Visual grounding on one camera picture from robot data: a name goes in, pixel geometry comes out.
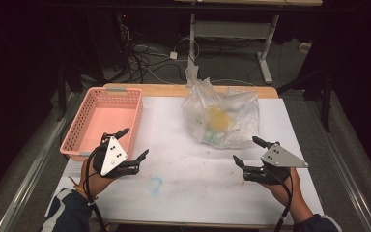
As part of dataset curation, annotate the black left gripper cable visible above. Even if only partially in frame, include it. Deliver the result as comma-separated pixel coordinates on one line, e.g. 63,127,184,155
82,143,108,232

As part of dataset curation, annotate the person's left hand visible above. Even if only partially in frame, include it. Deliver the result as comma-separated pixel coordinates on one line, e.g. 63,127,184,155
77,157,118,200

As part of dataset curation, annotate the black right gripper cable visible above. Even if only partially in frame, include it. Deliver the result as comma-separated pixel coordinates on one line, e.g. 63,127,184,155
266,169,295,232

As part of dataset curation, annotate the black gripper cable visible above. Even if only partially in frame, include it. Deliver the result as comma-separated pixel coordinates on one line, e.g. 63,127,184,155
82,143,108,232
266,169,295,232

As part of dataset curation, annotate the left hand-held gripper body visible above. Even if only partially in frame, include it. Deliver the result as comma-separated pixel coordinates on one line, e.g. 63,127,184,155
91,132,142,179

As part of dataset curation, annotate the black stand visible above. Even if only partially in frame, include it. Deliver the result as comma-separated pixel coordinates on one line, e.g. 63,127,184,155
276,62,333,133
55,62,70,123

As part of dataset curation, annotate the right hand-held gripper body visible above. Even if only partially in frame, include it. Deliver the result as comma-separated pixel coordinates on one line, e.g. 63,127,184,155
243,140,309,186

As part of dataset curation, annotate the person's right hand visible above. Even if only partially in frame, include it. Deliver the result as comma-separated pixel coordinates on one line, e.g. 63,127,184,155
268,166,314,225

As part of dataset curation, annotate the white table sheet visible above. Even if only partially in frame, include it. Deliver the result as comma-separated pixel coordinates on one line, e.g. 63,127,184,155
44,96,327,226

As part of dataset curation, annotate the pink plastic basket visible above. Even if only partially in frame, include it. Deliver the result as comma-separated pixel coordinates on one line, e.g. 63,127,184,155
59,86,144,163

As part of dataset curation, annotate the white metal desk frame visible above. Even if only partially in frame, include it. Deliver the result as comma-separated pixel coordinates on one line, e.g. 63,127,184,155
173,0,324,85

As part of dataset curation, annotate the clear plastic bag yellow face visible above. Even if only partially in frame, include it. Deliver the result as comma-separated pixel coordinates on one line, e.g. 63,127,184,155
181,65,261,150

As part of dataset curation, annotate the tangle of floor cables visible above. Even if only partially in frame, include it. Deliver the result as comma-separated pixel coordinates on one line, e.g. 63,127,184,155
117,23,202,85

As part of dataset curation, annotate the metal floor rail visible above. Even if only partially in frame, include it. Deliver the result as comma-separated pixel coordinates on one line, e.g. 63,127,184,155
305,100,371,232
0,92,78,232

